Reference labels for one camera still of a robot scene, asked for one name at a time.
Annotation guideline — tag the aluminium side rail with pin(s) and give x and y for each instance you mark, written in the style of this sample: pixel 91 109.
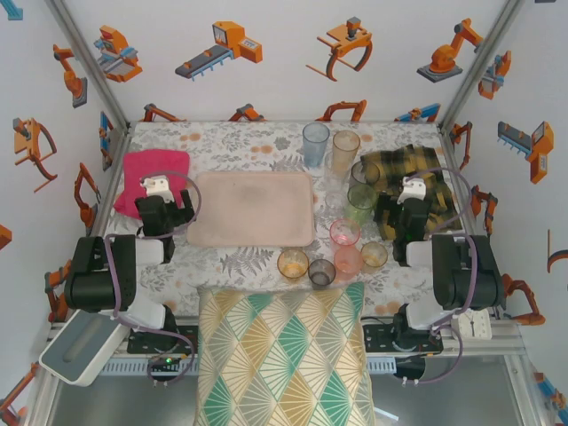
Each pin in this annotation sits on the aluminium side rail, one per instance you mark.
pixel 447 151
pixel 117 153

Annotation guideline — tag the small clear glass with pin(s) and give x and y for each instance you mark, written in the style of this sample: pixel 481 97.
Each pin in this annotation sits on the small clear glass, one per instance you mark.
pixel 333 200

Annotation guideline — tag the tall clear glass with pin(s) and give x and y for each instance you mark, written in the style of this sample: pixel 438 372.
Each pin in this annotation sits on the tall clear glass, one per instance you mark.
pixel 335 177

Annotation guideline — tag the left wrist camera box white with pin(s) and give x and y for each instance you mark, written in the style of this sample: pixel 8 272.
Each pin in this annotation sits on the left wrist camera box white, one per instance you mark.
pixel 155 186

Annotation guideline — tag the tall grey glass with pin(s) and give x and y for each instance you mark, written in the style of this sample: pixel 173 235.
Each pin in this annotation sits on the tall grey glass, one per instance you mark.
pixel 365 174

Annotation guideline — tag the beige rectangular tray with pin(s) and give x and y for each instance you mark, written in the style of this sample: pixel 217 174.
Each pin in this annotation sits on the beige rectangular tray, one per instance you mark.
pixel 248 208

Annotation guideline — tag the short grey glass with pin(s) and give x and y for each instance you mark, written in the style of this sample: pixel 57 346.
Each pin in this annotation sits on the short grey glass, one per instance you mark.
pixel 321 273

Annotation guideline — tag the aluminium frame post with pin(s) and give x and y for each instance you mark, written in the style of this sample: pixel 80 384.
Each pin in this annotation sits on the aluminium frame post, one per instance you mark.
pixel 88 57
pixel 483 57

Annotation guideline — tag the pink clear glass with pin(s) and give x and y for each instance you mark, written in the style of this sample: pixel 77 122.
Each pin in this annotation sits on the pink clear glass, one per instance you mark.
pixel 344 233

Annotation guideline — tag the frosted peach glass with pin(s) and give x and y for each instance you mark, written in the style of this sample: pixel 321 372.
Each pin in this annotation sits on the frosted peach glass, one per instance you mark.
pixel 347 262

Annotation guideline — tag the tall green glass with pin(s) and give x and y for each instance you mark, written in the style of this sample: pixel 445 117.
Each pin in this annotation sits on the tall green glass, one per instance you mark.
pixel 360 204

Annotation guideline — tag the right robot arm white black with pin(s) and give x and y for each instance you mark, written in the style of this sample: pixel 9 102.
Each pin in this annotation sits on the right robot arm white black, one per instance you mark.
pixel 466 275

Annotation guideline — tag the white grey tissue box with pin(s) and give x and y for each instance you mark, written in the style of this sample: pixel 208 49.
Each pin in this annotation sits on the white grey tissue box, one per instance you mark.
pixel 75 355

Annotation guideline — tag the pink folded cloth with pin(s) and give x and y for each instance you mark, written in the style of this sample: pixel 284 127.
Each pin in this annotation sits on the pink folded cloth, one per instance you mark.
pixel 151 166

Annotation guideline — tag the tall amber glass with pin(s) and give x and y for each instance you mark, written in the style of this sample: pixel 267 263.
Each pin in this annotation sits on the tall amber glass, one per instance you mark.
pixel 346 148

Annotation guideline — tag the black controller board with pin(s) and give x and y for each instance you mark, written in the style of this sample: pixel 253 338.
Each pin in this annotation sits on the black controller board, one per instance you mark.
pixel 166 363
pixel 410 367

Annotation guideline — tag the yellow black plaid shirt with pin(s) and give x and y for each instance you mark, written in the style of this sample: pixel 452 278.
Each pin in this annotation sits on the yellow black plaid shirt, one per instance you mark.
pixel 408 162

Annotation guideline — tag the tall blue glass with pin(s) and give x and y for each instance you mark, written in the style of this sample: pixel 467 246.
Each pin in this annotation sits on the tall blue glass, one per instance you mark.
pixel 316 144

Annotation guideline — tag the geometric patterned pillow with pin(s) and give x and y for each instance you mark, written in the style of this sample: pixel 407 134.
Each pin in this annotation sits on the geometric patterned pillow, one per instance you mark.
pixel 284 355

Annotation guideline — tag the small short amber glass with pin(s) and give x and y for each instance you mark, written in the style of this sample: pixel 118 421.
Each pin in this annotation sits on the small short amber glass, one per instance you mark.
pixel 374 256

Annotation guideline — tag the wide short amber glass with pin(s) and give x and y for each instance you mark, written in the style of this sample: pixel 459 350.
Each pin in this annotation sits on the wide short amber glass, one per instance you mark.
pixel 293 264

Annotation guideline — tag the floral tablecloth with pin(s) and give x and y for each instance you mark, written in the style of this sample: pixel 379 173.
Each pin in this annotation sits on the floral tablecloth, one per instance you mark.
pixel 248 146

